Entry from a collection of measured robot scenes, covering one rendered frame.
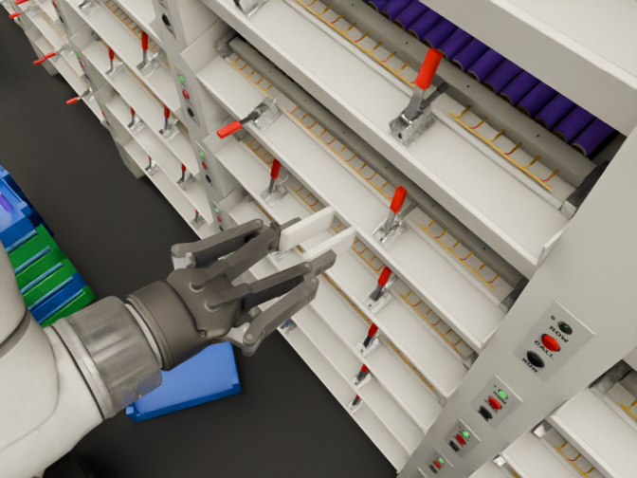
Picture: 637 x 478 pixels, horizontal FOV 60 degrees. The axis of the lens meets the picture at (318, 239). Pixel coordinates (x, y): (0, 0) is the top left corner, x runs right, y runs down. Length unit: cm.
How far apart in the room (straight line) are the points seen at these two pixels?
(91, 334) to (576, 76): 39
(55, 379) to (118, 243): 149
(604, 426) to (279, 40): 55
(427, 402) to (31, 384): 73
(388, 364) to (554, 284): 58
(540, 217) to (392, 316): 40
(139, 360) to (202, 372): 119
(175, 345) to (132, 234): 146
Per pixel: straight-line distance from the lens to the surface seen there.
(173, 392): 165
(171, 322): 47
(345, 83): 61
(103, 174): 213
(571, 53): 38
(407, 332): 86
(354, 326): 106
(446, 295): 68
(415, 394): 103
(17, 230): 151
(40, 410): 44
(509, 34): 41
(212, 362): 165
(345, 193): 74
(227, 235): 55
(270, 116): 83
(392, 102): 58
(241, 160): 104
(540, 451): 85
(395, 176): 72
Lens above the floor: 153
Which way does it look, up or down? 57 degrees down
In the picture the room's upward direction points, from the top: straight up
